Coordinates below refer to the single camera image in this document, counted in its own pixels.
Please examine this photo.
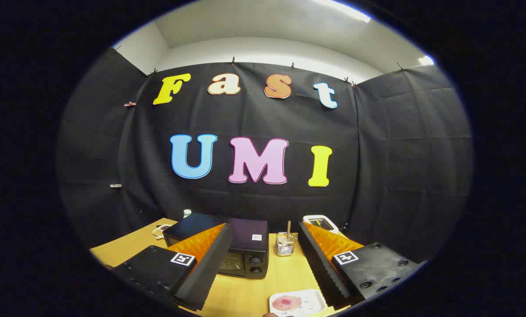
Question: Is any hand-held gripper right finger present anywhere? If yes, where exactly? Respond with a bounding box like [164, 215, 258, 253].
[298, 221, 422, 310]

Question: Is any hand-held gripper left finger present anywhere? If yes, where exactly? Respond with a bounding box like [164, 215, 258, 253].
[107, 222, 233, 312]

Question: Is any white square plate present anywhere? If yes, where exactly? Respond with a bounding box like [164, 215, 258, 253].
[269, 289, 328, 317]

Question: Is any black toaster oven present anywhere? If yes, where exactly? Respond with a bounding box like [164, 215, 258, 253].
[163, 213, 270, 280]

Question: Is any pink ham slice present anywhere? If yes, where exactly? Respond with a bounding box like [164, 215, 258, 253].
[273, 296, 302, 311]

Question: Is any white bread toaster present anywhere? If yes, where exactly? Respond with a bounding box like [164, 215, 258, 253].
[303, 215, 339, 235]

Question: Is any black backdrop cloth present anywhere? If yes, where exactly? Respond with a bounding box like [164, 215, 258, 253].
[57, 46, 473, 265]

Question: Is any wire utensil holder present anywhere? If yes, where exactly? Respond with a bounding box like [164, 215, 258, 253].
[275, 232, 296, 257]

